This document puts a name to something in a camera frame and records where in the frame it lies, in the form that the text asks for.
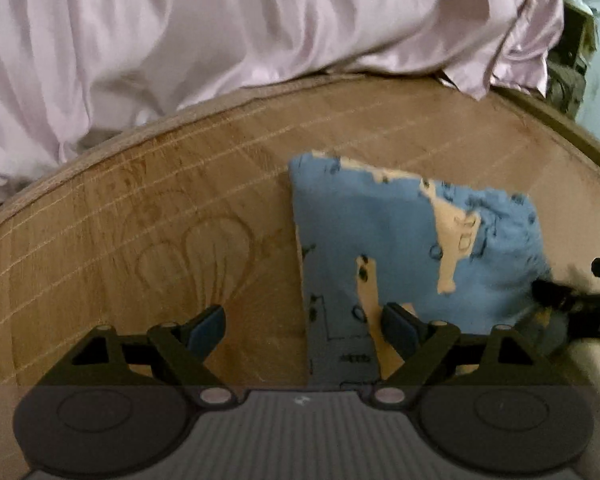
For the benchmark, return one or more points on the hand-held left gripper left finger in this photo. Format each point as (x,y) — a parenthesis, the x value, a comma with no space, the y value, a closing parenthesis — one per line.
(207,327)

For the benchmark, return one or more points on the dark olive bag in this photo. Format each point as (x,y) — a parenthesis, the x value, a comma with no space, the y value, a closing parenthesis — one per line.
(567,70)

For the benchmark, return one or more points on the pink satin blanket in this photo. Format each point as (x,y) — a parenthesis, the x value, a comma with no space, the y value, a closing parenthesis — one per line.
(205,35)

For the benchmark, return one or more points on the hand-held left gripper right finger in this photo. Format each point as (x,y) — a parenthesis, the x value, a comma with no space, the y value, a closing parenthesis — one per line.
(399,327)

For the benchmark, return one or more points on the blue printed pants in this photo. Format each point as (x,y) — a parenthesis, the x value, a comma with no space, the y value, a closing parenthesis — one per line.
(395,240)

